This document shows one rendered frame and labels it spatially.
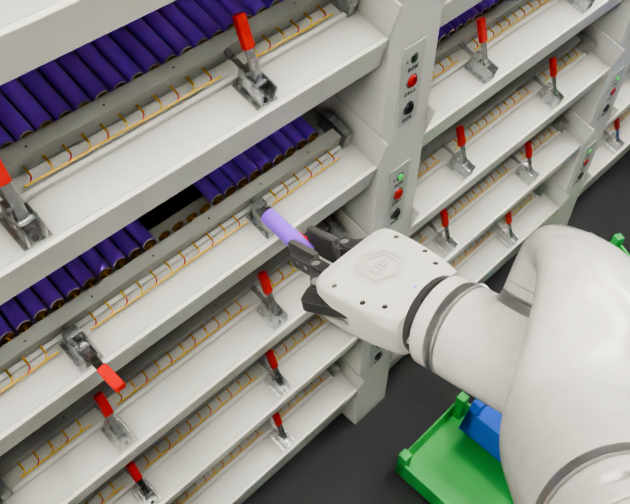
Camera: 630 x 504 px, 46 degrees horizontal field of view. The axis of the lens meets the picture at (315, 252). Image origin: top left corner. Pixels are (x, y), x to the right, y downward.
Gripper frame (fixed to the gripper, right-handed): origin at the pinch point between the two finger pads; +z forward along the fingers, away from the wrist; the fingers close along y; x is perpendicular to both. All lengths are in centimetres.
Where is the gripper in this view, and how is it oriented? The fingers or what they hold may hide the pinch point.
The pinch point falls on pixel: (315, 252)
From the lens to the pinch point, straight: 74.1
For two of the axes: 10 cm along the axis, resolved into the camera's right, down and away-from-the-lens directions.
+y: -7.1, 5.4, -4.5
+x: 1.8, 7.6, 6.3
